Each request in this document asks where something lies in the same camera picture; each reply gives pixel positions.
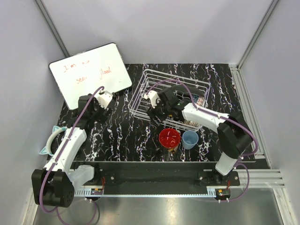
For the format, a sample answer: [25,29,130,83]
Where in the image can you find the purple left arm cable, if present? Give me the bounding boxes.
[38,86,105,223]

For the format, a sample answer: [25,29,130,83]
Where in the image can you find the teal cat ear headphones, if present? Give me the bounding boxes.
[39,126,67,157]

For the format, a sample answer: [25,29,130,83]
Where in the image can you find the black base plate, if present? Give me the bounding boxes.
[85,161,240,195]

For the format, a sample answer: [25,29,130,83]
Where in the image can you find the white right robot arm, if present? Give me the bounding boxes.
[143,85,254,186]

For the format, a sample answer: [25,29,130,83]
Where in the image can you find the light blue plastic cup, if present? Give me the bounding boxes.
[182,130,199,150]

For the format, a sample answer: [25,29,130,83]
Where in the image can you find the blue patterned bowl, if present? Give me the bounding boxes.
[192,95,205,106]

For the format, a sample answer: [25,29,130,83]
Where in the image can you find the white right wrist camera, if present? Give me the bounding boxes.
[143,90,160,108]

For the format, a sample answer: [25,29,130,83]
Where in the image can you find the white wire dish rack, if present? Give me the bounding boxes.
[128,69,210,132]

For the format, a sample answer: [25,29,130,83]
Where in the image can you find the beige red patterned bowl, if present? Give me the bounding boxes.
[184,120,199,127]

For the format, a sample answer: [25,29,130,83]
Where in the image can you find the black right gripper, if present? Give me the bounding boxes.
[146,97,171,127]

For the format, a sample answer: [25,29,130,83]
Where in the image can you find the white whiteboard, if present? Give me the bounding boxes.
[49,43,132,110]

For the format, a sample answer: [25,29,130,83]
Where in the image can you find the black marble mat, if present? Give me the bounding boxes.
[48,63,256,162]

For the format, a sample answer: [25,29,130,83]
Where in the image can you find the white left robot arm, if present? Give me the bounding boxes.
[31,91,113,208]

